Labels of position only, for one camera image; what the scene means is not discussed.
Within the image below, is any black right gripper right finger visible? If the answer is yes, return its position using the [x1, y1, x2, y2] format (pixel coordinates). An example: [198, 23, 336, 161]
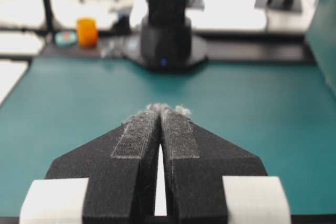
[161, 109, 291, 223]

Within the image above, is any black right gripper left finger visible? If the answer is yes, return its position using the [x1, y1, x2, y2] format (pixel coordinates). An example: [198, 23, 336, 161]
[19, 111, 160, 223]

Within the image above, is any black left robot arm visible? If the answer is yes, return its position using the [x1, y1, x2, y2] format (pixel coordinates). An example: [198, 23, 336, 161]
[19, 0, 197, 223]

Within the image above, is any round teal tape roll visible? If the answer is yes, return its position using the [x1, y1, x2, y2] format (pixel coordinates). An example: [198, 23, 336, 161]
[55, 31, 77, 47]

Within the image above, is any orange cylindrical container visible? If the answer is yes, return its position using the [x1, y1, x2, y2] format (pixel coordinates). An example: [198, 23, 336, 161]
[76, 17, 98, 48]

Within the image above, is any black vertical frame post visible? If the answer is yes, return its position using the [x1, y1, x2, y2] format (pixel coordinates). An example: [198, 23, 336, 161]
[43, 0, 55, 34]

